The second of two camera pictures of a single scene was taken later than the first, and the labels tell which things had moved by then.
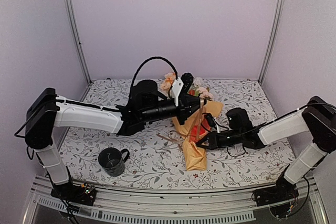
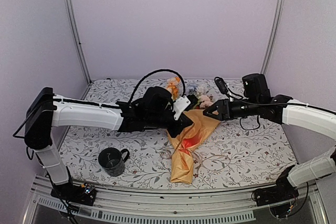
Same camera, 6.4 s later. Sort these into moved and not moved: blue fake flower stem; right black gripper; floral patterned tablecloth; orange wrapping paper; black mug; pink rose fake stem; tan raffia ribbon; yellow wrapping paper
Moved: right black gripper; orange wrapping paper; blue fake flower stem; tan raffia ribbon; pink rose fake stem; yellow wrapping paper
Not moved: black mug; floral patterned tablecloth
